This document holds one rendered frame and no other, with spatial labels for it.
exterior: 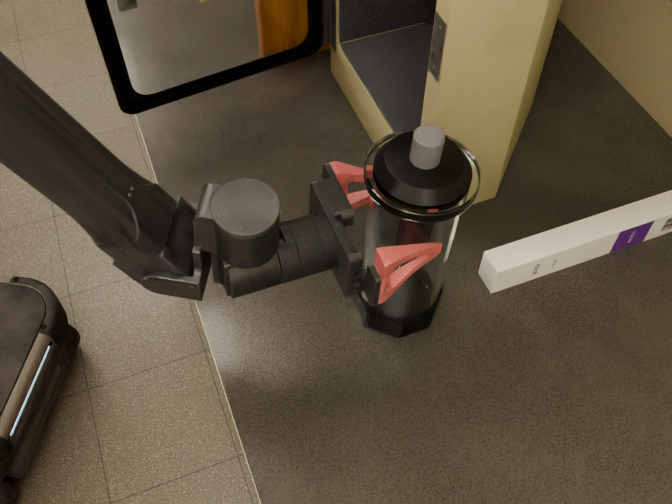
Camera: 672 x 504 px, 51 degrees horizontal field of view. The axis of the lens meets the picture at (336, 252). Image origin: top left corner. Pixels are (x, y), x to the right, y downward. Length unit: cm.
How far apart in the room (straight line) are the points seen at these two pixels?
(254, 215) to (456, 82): 29
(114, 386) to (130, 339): 14
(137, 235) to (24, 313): 120
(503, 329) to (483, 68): 29
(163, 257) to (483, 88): 39
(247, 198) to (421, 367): 31
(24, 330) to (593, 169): 129
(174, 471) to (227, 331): 99
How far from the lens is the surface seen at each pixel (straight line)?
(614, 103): 114
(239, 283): 64
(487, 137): 86
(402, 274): 68
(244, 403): 78
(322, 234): 65
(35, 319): 178
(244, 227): 57
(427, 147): 62
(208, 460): 178
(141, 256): 63
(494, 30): 75
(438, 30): 73
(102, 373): 194
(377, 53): 103
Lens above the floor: 165
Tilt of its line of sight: 54 degrees down
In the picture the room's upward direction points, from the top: straight up
